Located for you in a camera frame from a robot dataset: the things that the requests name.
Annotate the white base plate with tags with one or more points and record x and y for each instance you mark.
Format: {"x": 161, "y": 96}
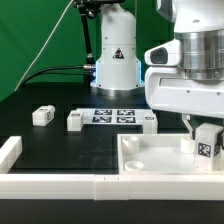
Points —
{"x": 90, "y": 116}

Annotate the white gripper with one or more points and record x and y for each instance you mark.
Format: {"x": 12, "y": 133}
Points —
{"x": 168, "y": 89}

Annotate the black camera stand pole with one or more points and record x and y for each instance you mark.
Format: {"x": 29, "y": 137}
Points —
{"x": 89, "y": 9}

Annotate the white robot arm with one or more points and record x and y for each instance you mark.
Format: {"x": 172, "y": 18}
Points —
{"x": 185, "y": 71}

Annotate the white U-shaped obstacle fence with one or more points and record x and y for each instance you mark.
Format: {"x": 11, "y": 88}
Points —
{"x": 103, "y": 187}

